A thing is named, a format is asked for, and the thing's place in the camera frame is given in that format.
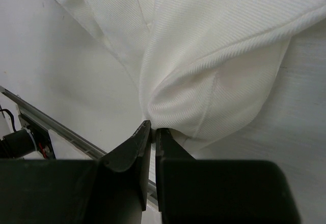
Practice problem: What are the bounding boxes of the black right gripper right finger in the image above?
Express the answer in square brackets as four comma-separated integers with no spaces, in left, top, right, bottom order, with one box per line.
[155,128,301,223]

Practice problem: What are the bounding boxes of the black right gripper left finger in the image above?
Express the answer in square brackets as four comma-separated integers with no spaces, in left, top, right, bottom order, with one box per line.
[1,129,150,223]

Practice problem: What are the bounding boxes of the white pleated skirt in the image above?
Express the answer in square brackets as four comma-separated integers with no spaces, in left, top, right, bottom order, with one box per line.
[55,0,325,152]

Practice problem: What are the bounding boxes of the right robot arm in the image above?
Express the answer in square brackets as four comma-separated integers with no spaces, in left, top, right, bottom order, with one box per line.
[1,121,301,223]

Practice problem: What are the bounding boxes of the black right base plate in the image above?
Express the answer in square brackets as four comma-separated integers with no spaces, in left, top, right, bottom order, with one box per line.
[18,114,56,159]

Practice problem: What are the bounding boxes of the aluminium table edge rail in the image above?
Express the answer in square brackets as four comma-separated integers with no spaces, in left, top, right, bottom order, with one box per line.
[0,86,158,199]

